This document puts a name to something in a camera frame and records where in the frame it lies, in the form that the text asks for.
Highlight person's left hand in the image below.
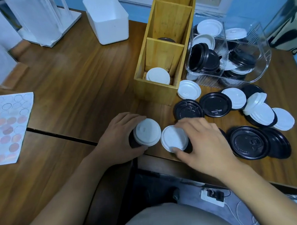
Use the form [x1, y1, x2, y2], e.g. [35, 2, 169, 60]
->
[94, 111, 151, 168]

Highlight person's right hand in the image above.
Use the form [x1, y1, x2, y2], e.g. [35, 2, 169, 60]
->
[170, 113, 247, 184]

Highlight white cup lid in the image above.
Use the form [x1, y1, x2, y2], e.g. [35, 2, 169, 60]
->
[132, 117, 163, 148]
[248, 102, 276, 128]
[196, 18, 224, 39]
[231, 67, 254, 76]
[224, 27, 248, 41]
[271, 106, 296, 133]
[176, 78, 203, 102]
[160, 124, 191, 154]
[191, 33, 216, 52]
[221, 86, 248, 111]
[220, 59, 239, 71]

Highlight person's right forearm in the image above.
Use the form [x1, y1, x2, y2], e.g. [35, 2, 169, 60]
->
[216, 159, 297, 225]

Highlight person's left forearm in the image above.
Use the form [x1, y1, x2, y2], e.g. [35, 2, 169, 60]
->
[3, 147, 122, 225]

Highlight white power strip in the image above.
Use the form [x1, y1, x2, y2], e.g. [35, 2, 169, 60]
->
[200, 187, 226, 209]

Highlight black power plug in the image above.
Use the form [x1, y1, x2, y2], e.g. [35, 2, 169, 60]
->
[207, 188, 225, 203]

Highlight person's grey trousers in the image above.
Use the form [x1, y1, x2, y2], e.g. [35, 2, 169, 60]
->
[111, 197, 238, 225]

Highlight large black cup lid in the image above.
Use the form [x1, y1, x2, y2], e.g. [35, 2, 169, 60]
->
[226, 123, 272, 162]
[261, 125, 293, 161]

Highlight stack of white lids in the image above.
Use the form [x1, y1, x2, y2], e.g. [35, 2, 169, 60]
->
[145, 66, 171, 87]

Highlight tilted white lid stack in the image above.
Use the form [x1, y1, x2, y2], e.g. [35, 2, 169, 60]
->
[241, 91, 269, 116]

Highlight wooden compartment organizer box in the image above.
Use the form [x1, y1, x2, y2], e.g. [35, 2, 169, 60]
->
[127, 0, 205, 109]

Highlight clear plastic bin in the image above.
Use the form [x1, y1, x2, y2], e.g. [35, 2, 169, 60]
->
[180, 8, 275, 92]

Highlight round sticker sheet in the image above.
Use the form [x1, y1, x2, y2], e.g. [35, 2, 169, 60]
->
[0, 92, 40, 167]

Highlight white plastic container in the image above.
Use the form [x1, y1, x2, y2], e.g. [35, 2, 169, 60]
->
[82, 0, 131, 47]

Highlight white plastic stand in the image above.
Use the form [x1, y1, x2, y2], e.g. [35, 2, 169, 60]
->
[3, 0, 85, 51]

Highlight beige printed tote bag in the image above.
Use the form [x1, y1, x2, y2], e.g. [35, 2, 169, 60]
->
[261, 0, 297, 57]

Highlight white cable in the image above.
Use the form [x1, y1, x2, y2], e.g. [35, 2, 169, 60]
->
[223, 196, 262, 225]

